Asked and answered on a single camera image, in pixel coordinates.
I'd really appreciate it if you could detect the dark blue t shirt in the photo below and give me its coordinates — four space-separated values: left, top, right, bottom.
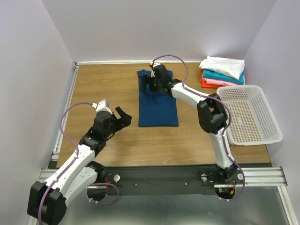
137 69 179 127

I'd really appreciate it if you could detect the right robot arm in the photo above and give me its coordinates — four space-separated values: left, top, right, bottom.
141 62 245 184

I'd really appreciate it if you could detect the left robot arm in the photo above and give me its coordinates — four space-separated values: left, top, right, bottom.
27 106 132 225

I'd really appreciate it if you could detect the orange folded t shirt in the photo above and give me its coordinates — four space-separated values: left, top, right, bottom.
200 69 222 89

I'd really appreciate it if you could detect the teal folded t shirt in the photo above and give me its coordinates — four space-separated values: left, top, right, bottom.
202 69 245 85

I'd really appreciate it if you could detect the pink folded t shirt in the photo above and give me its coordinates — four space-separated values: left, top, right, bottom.
204 78 236 86

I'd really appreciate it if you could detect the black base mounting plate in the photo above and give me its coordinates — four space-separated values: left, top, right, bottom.
87 164 243 200

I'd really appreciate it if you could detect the white table edge strip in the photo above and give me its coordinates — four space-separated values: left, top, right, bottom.
75 59 204 65

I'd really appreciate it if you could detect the white folded t shirt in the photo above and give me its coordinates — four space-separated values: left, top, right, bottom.
199 56 245 80

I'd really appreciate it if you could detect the white plastic basket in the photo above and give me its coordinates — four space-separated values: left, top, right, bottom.
217 85 283 146

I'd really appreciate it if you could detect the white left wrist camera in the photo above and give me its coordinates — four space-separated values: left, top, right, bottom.
91 99 113 115

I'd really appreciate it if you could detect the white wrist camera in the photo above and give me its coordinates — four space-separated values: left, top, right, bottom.
149 61 160 78
91 99 113 115

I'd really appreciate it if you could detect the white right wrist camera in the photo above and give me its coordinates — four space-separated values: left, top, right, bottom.
149 61 160 78

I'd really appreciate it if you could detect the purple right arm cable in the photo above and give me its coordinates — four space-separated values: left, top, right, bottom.
151 54 246 202

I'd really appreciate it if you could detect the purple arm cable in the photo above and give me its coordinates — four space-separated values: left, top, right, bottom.
37 101 97 221
151 54 246 202

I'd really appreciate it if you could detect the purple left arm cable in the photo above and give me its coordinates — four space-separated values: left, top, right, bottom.
37 101 97 221

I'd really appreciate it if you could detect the aluminium frame rail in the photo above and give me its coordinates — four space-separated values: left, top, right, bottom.
27 62 80 225

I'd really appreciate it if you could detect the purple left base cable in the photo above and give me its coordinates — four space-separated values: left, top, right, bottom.
88 182 120 206

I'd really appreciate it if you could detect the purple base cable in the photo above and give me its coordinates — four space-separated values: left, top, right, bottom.
217 173 246 203
88 182 120 206

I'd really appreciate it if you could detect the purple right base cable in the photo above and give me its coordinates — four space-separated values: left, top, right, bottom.
217 173 246 203

